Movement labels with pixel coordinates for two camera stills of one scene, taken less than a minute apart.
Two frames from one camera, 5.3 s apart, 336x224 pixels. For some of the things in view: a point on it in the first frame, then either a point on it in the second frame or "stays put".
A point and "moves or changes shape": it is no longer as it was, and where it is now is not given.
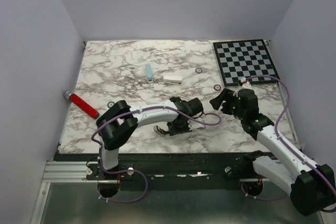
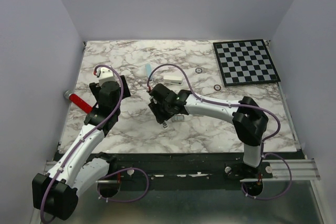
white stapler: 176,80 stays put
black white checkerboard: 237,60 stays put
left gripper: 173,131 to 96,88
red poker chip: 217,87 stays put
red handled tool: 81,104 stays put
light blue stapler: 149,72 stays put
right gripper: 224,95 to 160,117
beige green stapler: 160,131 moves or changes shape
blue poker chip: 198,70 stays put
